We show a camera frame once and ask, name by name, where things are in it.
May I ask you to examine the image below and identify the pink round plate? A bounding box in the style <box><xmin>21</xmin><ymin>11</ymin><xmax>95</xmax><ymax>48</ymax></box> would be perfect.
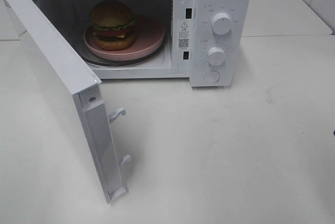
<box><xmin>83</xmin><ymin>15</ymin><xmax>165</xmax><ymax>62</ymax></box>

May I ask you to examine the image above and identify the burger with lettuce and tomato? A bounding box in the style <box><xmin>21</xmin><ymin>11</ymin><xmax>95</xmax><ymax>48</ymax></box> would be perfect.
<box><xmin>89</xmin><ymin>0</ymin><xmax>137</xmax><ymax>51</ymax></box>

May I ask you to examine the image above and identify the white microwave door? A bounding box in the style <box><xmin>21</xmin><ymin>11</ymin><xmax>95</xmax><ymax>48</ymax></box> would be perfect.
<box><xmin>4</xmin><ymin>0</ymin><xmax>131</xmax><ymax>203</ymax></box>

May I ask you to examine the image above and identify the glass microwave turntable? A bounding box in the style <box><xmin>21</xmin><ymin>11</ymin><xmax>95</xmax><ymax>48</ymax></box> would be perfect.
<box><xmin>81</xmin><ymin>49</ymin><xmax>163</xmax><ymax>67</ymax></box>

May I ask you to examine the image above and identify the white lower microwave knob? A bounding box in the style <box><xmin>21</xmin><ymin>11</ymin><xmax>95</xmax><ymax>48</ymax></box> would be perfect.
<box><xmin>207</xmin><ymin>47</ymin><xmax>227</xmax><ymax>66</ymax></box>

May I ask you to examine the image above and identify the white microwave knob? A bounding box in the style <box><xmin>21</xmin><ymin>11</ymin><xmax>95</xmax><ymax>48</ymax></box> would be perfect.
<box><xmin>210</xmin><ymin>10</ymin><xmax>232</xmax><ymax>35</ymax></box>
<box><xmin>207</xmin><ymin>47</ymin><xmax>227</xmax><ymax>66</ymax></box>

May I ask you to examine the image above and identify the white microwave oven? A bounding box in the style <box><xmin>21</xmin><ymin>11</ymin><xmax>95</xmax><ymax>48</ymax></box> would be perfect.
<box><xmin>5</xmin><ymin>0</ymin><xmax>249</xmax><ymax>94</ymax></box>

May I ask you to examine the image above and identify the white upper microwave knob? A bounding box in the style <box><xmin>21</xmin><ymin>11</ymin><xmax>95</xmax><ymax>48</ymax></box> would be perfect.
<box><xmin>210</xmin><ymin>10</ymin><xmax>232</xmax><ymax>35</ymax></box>

